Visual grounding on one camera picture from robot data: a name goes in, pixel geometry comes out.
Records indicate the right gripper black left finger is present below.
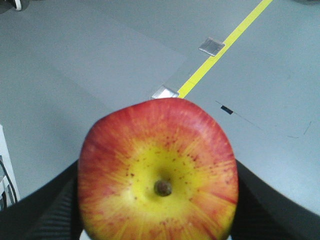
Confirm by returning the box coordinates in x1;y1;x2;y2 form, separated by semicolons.
0;162;83;240

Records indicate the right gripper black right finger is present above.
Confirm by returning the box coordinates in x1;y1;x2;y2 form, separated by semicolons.
230;161;320;240

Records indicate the red yellow apple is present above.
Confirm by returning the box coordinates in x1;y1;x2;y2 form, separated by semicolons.
77;98;239;240

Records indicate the silver floor plate near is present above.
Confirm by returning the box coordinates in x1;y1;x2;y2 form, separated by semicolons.
150;85;179;100

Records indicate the silver floor plate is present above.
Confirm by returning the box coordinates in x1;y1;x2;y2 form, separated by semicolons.
198;37;225;57
150;85;179;100

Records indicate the silver floor plate far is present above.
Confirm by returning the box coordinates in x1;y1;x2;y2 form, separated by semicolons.
198;37;225;57

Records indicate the yellow floor tape line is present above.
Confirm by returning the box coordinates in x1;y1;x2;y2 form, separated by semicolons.
177;0;272;99

